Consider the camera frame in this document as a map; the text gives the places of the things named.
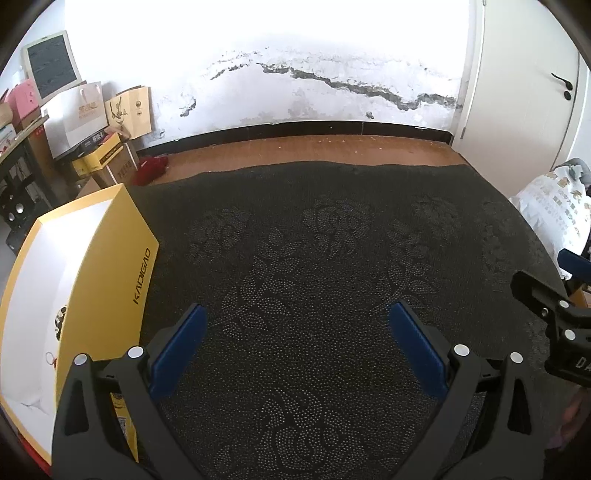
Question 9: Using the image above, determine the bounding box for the black door handle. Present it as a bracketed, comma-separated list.
[551, 71, 574, 101]

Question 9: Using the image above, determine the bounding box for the pink box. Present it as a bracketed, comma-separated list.
[4, 78, 43, 132]

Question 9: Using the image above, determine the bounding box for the brown paper bag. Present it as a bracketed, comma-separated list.
[104, 85, 153, 139]

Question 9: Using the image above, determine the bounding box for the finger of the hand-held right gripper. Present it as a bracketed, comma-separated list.
[510, 270, 591, 385]
[557, 248, 591, 280]

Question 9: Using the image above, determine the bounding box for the beaded bracelet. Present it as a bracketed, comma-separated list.
[53, 305, 69, 342]

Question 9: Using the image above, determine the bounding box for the dark patterned table cloth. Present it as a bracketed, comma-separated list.
[124, 161, 578, 480]

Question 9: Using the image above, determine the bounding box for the black desk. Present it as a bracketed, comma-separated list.
[0, 115, 65, 217]

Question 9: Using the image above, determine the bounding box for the white-framed monitor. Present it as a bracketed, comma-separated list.
[23, 30, 83, 104]

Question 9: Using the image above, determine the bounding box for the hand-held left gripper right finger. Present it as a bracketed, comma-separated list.
[389, 301, 561, 480]

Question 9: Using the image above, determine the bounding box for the yellow cardboard box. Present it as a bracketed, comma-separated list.
[71, 138, 139, 188]

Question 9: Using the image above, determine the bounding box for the black speaker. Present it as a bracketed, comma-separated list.
[0, 182, 35, 232]

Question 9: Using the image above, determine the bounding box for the white door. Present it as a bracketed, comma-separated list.
[452, 0, 591, 171]

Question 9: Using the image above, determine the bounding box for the black flat box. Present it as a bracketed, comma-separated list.
[69, 133, 123, 160]

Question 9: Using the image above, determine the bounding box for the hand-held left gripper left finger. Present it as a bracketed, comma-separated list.
[52, 302, 208, 480]

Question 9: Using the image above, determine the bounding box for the brown cardboard box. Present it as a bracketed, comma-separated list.
[76, 178, 102, 200]

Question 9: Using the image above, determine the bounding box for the yellow box with white inside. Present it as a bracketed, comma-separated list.
[0, 183, 160, 464]

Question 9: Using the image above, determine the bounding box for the red cloth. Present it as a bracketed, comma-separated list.
[137, 156, 169, 185]

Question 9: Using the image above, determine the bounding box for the white printed plastic bag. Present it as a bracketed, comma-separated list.
[508, 159, 591, 252]

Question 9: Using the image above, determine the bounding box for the white paper bag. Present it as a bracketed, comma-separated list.
[41, 82, 109, 160]

